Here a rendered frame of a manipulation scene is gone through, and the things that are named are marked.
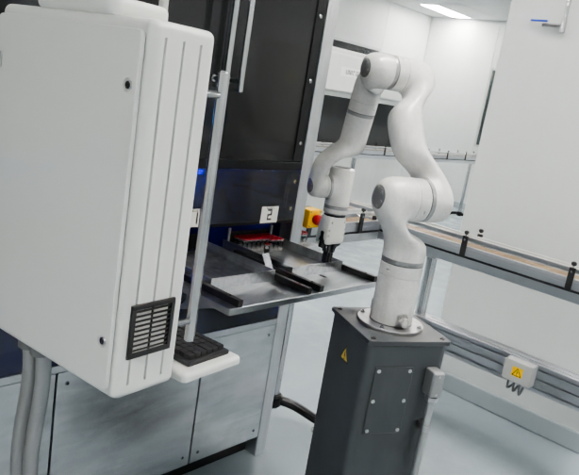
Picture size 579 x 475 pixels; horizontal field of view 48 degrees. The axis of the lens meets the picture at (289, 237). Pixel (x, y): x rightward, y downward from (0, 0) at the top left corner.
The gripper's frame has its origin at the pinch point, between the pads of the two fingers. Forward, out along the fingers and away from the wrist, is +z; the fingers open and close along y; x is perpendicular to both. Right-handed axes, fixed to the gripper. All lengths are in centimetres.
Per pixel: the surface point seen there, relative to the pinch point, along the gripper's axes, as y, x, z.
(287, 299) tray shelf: 36.6, 16.3, 4.7
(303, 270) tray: 14.6, 2.4, 2.7
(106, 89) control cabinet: 105, 22, -49
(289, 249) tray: -5.7, -22.2, 3.9
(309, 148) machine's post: -9.0, -23.6, -34.0
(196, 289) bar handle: 82, 29, -8
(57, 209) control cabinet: 107, 10, -22
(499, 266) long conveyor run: -82, 26, 3
